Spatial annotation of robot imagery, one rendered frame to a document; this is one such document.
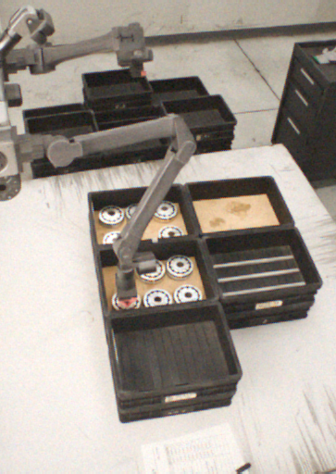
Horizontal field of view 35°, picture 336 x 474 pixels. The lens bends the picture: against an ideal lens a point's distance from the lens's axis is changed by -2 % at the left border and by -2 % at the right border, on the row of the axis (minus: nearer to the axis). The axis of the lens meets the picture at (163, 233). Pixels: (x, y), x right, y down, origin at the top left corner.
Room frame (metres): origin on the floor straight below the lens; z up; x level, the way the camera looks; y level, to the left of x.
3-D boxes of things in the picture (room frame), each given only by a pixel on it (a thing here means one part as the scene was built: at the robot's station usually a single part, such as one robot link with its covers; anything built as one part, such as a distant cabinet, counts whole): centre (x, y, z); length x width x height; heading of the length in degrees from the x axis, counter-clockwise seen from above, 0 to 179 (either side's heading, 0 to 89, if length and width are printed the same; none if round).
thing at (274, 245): (1.30, -0.37, 0.87); 0.40 x 0.30 x 0.11; 105
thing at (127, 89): (2.93, 0.38, 0.37); 0.40 x 0.30 x 0.45; 110
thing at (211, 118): (2.69, -0.14, 0.37); 0.40 x 0.30 x 0.45; 110
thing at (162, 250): (1.20, 0.02, 0.87); 0.40 x 0.30 x 0.11; 105
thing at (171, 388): (0.91, -0.06, 0.92); 0.40 x 0.30 x 0.02; 105
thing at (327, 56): (3.00, -0.91, 0.88); 0.25 x 0.19 x 0.03; 110
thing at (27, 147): (1.21, 0.42, 1.45); 0.09 x 0.08 x 0.12; 20
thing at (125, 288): (1.10, 0.11, 1.00); 0.10 x 0.07 x 0.07; 15
